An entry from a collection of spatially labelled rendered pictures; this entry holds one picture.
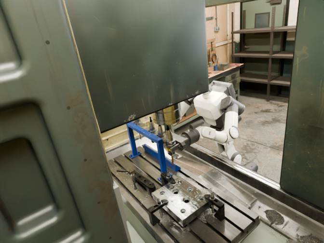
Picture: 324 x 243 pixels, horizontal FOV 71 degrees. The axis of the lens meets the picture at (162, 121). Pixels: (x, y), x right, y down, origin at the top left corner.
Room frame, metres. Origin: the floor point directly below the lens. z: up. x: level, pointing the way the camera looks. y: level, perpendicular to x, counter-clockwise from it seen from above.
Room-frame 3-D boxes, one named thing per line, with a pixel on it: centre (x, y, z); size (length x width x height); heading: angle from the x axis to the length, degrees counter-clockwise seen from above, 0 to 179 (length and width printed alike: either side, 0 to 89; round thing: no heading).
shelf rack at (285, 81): (4.80, -2.58, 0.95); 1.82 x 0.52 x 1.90; 38
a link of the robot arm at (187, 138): (1.17, -0.11, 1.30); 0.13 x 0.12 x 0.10; 33
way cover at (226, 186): (1.51, -0.26, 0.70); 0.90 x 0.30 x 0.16; 33
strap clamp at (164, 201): (0.99, 0.09, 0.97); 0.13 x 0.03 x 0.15; 123
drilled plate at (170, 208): (1.06, -0.05, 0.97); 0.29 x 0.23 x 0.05; 33
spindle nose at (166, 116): (1.12, -0.03, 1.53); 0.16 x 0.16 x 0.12
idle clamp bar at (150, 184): (1.31, 0.19, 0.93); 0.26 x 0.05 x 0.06; 38
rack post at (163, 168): (1.36, 0.04, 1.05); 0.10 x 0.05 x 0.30; 123
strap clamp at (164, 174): (1.23, 0.01, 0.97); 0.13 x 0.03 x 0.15; 33
